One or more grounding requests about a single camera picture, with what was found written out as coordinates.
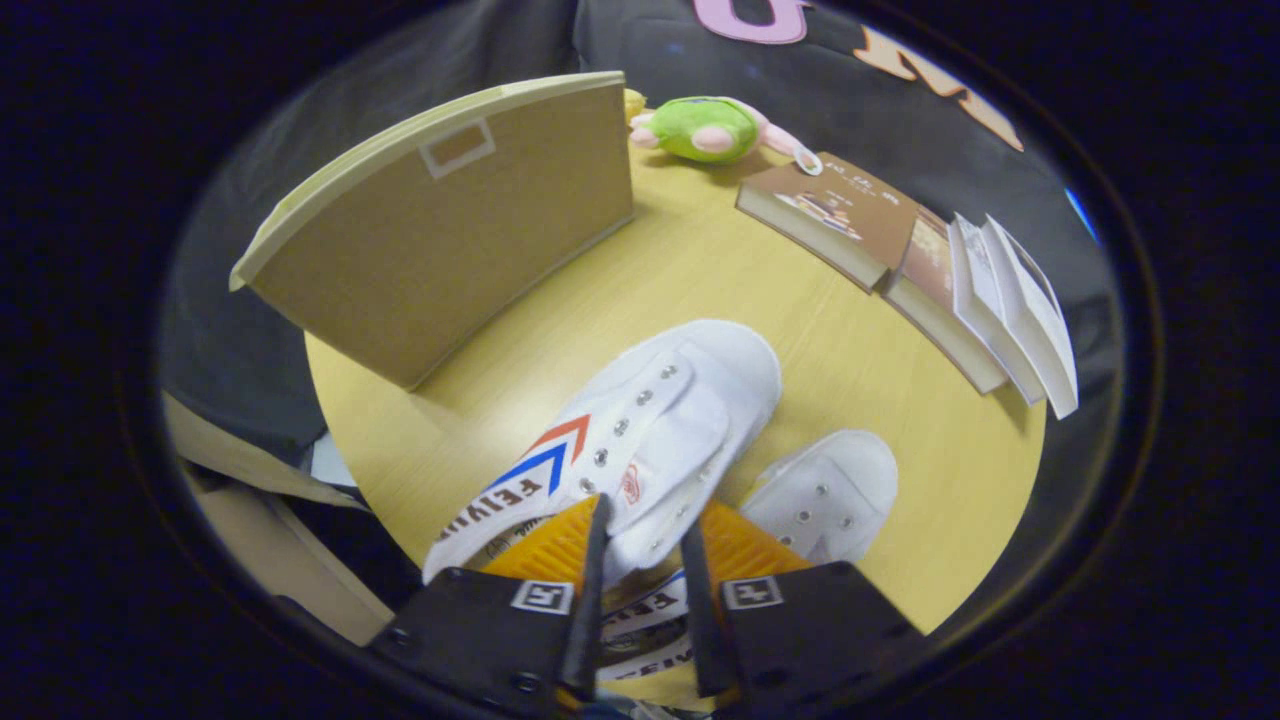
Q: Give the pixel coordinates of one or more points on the dark brown book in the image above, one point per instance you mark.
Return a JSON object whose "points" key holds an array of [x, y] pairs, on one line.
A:
{"points": [[930, 290]]}

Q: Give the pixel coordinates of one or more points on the white canvas shoe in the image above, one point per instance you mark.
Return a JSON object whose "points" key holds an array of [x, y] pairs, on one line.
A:
{"points": [[660, 400], [830, 490]]}

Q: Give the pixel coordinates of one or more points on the green and pink plush toy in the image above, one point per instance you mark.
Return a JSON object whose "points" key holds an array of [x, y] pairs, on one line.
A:
{"points": [[705, 130]]}

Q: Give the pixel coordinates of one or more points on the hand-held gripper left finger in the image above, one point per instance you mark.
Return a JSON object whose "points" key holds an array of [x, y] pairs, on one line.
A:
{"points": [[590, 620]]}

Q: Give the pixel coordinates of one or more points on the beige fabric storage box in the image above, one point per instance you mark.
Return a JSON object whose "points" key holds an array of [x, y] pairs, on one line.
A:
{"points": [[450, 250]]}

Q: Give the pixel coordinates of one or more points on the yellow plush ball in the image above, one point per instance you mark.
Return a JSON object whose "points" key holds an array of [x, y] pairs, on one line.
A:
{"points": [[635, 105]]}

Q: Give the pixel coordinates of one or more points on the black backdrop cloth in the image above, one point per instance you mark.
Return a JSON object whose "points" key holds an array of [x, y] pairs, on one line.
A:
{"points": [[700, 70]]}

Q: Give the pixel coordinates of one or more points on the brown illustrated book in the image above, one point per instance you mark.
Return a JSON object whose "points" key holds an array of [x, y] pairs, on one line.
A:
{"points": [[830, 215]]}

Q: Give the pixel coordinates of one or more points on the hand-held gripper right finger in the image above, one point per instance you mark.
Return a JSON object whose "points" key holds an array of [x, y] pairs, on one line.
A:
{"points": [[705, 640]]}

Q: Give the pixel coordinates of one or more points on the brown cardboard box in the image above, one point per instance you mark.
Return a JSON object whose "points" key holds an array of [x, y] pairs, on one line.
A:
{"points": [[290, 570]]}

